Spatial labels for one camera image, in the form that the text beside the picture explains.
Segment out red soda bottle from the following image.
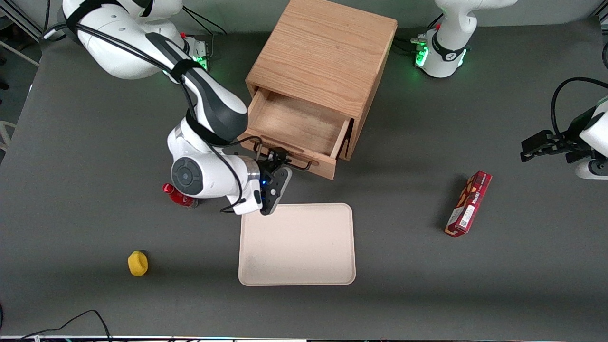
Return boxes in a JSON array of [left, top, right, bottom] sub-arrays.
[[162, 183, 198, 209]]

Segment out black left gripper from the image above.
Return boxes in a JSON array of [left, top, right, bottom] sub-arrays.
[[520, 129, 594, 163]]

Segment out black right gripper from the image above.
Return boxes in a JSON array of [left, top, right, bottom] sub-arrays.
[[256, 146, 293, 217]]

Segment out red snack box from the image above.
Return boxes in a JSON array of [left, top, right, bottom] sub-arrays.
[[445, 170, 493, 238]]

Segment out aluminium frame profile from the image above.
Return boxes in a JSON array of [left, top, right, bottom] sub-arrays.
[[0, 0, 44, 41]]

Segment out black cables at left arm base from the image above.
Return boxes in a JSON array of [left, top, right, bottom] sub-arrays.
[[393, 36, 428, 54]]

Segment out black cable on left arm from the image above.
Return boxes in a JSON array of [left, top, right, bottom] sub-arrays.
[[551, 77, 608, 138]]

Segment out cream plastic tray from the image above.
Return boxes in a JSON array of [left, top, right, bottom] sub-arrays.
[[238, 203, 356, 287]]

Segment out wooden drawer cabinet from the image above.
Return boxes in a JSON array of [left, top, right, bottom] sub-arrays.
[[246, 0, 398, 161]]

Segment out black cable at right arm base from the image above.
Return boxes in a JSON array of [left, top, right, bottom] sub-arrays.
[[182, 7, 229, 36]]

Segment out black cable on table edge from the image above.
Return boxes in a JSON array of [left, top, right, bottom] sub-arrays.
[[19, 310, 113, 342]]

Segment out black drawer handle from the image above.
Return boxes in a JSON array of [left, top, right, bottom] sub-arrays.
[[253, 137, 313, 172]]

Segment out yellow lemon-shaped object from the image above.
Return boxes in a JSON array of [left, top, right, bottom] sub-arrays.
[[127, 250, 149, 277]]

